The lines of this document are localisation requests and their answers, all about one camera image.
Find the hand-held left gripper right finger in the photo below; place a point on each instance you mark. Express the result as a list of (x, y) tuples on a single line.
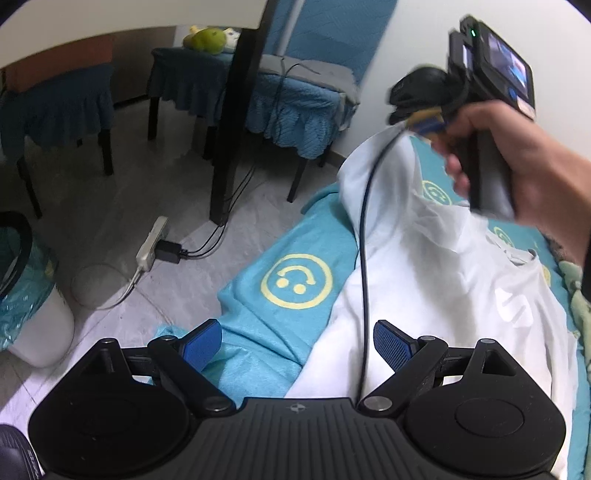
[(391, 345)]

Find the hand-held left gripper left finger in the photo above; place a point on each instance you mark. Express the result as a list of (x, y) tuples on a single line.
[(203, 345)]

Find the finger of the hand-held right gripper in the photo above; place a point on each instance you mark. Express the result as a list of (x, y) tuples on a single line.
[(427, 124)]

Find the white shirt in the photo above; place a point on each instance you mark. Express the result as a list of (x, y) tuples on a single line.
[(438, 277)]

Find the person's right forearm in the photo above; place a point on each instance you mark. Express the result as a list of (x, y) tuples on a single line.
[(575, 198)]

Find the person's right hand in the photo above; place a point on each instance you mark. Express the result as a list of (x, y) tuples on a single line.
[(531, 161)]

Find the teal smiley print bed sheet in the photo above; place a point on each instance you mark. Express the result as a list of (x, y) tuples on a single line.
[(258, 323)]

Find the black charger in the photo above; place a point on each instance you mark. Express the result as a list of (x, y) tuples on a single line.
[(168, 251)]

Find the white power strip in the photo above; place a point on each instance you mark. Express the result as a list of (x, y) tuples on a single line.
[(151, 244)]

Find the white trash bin blue bag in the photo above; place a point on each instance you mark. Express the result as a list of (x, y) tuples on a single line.
[(32, 314)]

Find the green cartoon print blanket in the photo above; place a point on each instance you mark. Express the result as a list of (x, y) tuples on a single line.
[(579, 300)]

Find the white table with black legs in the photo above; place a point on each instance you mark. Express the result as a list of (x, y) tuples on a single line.
[(231, 138)]

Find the white plush toy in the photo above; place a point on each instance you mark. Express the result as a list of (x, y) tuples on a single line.
[(231, 38)]

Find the dark ribbed object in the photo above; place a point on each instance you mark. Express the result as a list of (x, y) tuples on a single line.
[(16, 454)]

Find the green plush toy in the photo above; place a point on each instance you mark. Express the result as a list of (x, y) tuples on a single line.
[(205, 40)]

